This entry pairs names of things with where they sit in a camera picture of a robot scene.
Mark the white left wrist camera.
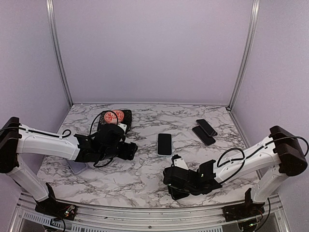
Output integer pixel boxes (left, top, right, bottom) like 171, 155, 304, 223
117, 123, 127, 134

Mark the aluminium frame post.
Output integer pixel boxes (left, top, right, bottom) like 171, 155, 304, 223
46, 0, 73, 108
228, 0, 260, 111

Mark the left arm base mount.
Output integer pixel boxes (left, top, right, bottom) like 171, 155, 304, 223
35, 203, 77, 220

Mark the left aluminium frame post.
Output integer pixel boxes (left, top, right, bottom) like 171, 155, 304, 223
46, 0, 73, 108

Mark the right aluminium frame post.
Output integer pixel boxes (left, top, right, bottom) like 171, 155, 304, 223
228, 0, 260, 111

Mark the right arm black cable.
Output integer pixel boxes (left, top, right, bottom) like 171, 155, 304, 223
216, 136, 309, 187

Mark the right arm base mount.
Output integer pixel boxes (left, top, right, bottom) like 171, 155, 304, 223
222, 203, 265, 222

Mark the light blue phone case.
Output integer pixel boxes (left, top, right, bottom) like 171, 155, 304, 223
156, 133, 173, 158

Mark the red white patterned bowl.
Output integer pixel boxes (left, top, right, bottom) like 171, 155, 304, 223
104, 110, 125, 124

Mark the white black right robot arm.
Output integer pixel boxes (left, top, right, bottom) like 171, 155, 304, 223
163, 126, 308, 217

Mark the lavender phone case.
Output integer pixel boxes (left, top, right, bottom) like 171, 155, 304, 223
67, 160, 87, 174

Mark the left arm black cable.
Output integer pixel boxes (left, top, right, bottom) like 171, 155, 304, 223
89, 111, 120, 141

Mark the aluminium front rail base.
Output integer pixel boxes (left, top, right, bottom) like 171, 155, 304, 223
8, 192, 291, 232

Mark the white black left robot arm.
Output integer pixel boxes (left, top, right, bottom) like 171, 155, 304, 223
0, 117, 138, 215

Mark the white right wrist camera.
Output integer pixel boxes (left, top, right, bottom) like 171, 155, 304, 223
171, 154, 189, 170

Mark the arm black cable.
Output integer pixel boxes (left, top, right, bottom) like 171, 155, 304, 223
216, 136, 309, 187
89, 111, 120, 141

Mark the black square plate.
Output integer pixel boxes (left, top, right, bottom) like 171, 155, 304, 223
97, 109, 132, 133

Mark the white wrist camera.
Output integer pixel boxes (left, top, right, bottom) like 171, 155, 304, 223
171, 154, 189, 170
117, 123, 127, 134

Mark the black smartphone purple edge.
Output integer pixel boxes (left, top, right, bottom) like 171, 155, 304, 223
168, 188, 190, 200

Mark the black smartphone front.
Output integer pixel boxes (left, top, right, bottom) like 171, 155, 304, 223
192, 126, 216, 146

